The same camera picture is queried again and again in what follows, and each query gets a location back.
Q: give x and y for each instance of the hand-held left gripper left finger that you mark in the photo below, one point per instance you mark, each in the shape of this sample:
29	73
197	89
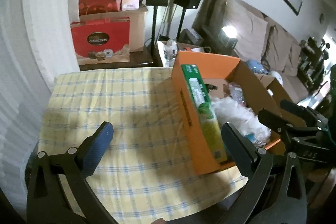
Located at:
98	148

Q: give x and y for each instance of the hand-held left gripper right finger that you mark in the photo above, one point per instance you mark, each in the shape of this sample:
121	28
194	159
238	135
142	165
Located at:
237	148

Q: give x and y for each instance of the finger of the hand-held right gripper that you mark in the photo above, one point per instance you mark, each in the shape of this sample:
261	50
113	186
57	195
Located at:
302	112
273	121

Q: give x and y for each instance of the blue rubber funnel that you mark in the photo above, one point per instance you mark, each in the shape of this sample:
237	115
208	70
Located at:
251	137

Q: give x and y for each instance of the white plastic bag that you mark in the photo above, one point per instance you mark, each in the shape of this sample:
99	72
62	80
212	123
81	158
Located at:
236	111

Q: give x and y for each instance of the clear bottle with pink cap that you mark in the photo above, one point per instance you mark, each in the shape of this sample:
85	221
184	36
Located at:
236	94

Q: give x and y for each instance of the orange cardboard box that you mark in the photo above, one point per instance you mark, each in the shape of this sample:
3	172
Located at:
189	113

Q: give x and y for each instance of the long green toothpaste box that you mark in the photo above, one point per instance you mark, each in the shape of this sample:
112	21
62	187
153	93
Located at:
202	98

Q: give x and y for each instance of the black knob screw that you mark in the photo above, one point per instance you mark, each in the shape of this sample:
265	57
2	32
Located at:
211	87

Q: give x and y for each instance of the white bottle cap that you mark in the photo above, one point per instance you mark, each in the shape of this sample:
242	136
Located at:
269	92

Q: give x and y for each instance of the brown sofa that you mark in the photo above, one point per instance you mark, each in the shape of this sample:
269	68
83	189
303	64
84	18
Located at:
294	82

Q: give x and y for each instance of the brown open cardboard box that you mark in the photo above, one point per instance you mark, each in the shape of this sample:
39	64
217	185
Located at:
278	87

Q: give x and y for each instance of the yellow plaid tablecloth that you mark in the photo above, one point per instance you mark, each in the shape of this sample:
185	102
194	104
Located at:
126	113

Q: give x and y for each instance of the white round item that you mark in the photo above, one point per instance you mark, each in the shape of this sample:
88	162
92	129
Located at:
275	77

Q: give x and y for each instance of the dark cluttered shelf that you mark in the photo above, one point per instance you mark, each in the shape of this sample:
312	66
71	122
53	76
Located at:
313	61

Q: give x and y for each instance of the small brown sofa cushion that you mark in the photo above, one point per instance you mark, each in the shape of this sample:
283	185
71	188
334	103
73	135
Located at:
293	60

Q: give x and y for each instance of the light blue round item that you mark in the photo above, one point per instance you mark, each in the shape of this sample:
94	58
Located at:
255	66

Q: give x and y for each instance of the medium brown sofa cushion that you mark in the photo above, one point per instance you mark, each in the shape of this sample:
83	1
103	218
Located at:
279	48

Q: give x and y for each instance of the large brown sofa cushion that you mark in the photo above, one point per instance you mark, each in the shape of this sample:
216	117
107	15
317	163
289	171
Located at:
253	35

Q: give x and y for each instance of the glowing black light device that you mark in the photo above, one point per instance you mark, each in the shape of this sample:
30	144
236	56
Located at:
228	36

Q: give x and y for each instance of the red paper bag chocolate print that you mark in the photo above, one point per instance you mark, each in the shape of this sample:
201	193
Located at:
101	40

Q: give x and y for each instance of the white bag with bottles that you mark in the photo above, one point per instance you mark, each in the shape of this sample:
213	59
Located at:
161	56

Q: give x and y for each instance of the dark small box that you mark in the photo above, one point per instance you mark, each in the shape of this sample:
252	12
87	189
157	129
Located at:
194	36

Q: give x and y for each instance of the clear plastic packaging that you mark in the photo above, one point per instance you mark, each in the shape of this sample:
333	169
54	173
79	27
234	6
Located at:
170	48

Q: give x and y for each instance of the white curtain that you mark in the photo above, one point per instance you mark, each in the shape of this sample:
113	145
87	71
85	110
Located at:
31	43

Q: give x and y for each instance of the large brown cardboard box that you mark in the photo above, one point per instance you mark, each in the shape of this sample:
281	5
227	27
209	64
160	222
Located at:
138	29

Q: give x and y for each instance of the black speaker stand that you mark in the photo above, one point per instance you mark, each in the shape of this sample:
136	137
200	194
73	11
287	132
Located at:
181	24
154	29

